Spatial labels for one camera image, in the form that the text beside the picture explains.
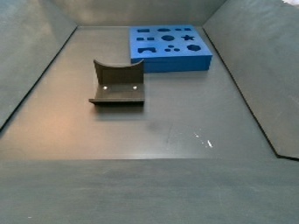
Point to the blue shape sorter block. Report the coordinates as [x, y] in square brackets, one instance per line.
[170, 48]

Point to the black curved holder bracket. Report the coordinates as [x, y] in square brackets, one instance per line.
[121, 83]

